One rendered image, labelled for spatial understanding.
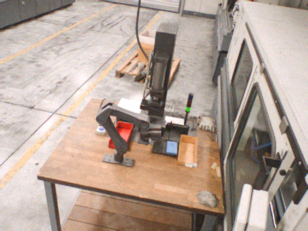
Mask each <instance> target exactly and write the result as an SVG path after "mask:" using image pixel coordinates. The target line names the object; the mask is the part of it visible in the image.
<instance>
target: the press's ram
mask: <svg viewBox="0 0 308 231"><path fill-rule="evenodd" d="M161 100H162V98H160V97H155V96H152V97H151V98H150V99H149V100H148V99H145V100H144V99H142V100H141V103H140V109H141V110H148V111H153V112H160V113H164V111H165V104H166V102H161Z"/></svg>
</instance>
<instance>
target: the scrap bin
mask: <svg viewBox="0 0 308 231"><path fill-rule="evenodd" d="M133 127H134V124H131V123H126V122H117V125H116V129H117V131H118V132H119V134H120V135H121V136H122V137H123V139H125V140H126V142H127V144H128V142H129V139H130V137H131V133H132V131H133ZM109 148H112V149H115V146H114V143H113V142H112V139H111V138H110V139H109Z"/></svg>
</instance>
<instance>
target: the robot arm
mask: <svg viewBox="0 0 308 231"><path fill-rule="evenodd" d="M110 116H114V117H119V118H121V119H123V120H126V121H128V122H131V123H133V124H134V125H137V127H139V128H141V129H140V134H139V140H138V144H145V145H147V146H148V145H149V140H150V139H152V140H153V141H156V142H161V135H162V134H161V125H153V124H150V118H149V116H148V115H145V114H142V113H141V114H140V113H136V112H132V111H130V110H126V109H124V108H121V107H119V106H118V105H116V104H114V101H113V100H109V101H107V103H105V104H104V105H102V106H101V107H100V108H99V109H98V111H97V116H96V121H97V122H98V123H99V124H100V125H102V127H104V128H105V130H106V131H107V134H108V135H109V137H110V138H111V139H112V142H113V143H114V146H115V151H114V155H110V154H105V156H104V157H103V159H102V161H103V162H107V163H110V164H117V165H121V166H127V167H132V166H133V164H134V159H130V158H125V157H124V154H126V152H127V146H128V144H127V142H126V140H125V139H123V137H122V136H121V135H120V134H119V132H118V131H117V129H116V127H115V126H114V124H113V122H112V120H111V117H110Z"/></svg>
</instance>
